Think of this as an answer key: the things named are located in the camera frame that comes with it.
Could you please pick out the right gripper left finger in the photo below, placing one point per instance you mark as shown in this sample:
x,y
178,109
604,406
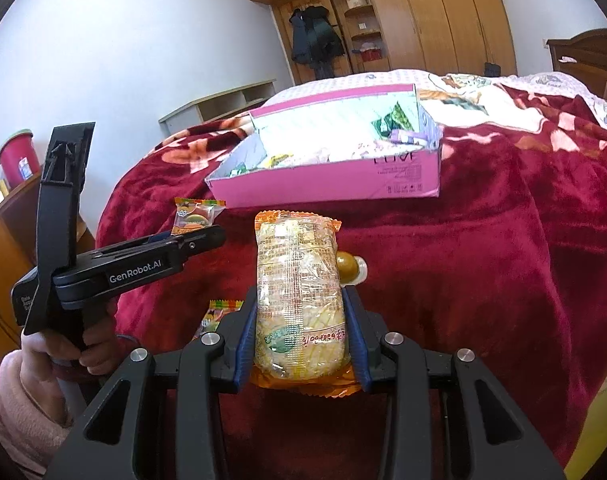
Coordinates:
x,y
158,417

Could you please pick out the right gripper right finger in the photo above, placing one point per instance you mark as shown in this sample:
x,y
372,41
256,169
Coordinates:
x,y
442,406

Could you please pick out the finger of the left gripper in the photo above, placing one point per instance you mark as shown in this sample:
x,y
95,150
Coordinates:
x,y
176,249

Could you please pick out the burger gummy candy packet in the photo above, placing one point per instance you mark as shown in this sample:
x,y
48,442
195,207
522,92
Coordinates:
x,y
193,215

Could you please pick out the orange rice cracker pack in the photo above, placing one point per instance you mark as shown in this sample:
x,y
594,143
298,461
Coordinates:
x,y
301,341

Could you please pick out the small green pea snack packet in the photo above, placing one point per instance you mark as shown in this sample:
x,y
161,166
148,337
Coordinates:
x,y
394,120

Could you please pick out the purple snack tin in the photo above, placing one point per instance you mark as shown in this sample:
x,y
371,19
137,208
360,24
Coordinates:
x,y
399,136

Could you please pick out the pink fuzzy sleeve forearm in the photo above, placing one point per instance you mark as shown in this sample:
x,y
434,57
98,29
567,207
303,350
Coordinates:
x,y
34,419

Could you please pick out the person's left hand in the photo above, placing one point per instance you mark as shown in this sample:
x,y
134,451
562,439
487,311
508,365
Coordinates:
x,y
45,350

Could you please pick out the wooden side cabinet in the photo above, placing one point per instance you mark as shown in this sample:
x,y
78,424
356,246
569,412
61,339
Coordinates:
x,y
18,215

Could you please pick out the red plastic container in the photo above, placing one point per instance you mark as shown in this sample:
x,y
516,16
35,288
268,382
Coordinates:
x,y
18,158

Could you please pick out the white low shelf unit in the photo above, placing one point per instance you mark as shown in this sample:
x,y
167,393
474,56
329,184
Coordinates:
x,y
217,106

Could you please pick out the pink cardboard box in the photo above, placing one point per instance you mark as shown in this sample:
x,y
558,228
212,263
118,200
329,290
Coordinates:
x,y
324,149

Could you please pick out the dark hanging coat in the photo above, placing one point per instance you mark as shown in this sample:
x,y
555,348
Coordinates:
x,y
315,42

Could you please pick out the pink checked bed sheet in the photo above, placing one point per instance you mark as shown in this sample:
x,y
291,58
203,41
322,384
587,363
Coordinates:
x,y
483,90

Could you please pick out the wooden wardrobe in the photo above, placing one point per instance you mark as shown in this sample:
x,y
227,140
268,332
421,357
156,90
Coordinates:
x,y
440,36

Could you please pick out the black bag by wardrobe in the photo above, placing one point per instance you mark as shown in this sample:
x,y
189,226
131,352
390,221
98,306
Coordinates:
x,y
492,70

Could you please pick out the wooden headboard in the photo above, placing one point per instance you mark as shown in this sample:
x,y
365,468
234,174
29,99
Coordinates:
x,y
584,57

